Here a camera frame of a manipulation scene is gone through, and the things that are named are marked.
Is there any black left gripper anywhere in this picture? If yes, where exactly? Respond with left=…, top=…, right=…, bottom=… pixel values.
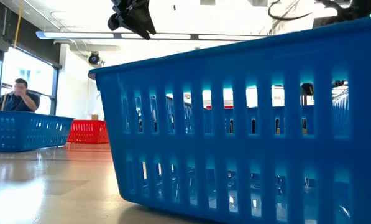
left=107, top=0, right=157, bottom=40

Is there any large blue plastic basket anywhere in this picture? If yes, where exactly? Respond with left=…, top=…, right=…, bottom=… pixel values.
left=88, top=14, right=371, bottom=224

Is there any long white ceiling light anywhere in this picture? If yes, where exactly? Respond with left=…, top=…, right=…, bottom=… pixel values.
left=35, top=30, right=268, bottom=42

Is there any person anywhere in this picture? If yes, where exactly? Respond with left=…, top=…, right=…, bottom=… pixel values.
left=0, top=78, right=40, bottom=113

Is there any round black security camera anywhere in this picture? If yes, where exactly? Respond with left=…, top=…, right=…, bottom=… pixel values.
left=88, top=52, right=101, bottom=66

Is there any black window frame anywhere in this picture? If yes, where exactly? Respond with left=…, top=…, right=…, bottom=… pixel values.
left=0, top=37, right=63, bottom=116

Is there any hanging yellow cable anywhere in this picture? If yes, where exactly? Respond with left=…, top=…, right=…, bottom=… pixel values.
left=12, top=0, right=24, bottom=50

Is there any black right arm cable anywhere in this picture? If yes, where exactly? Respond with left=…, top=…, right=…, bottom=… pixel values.
left=267, top=0, right=314, bottom=22

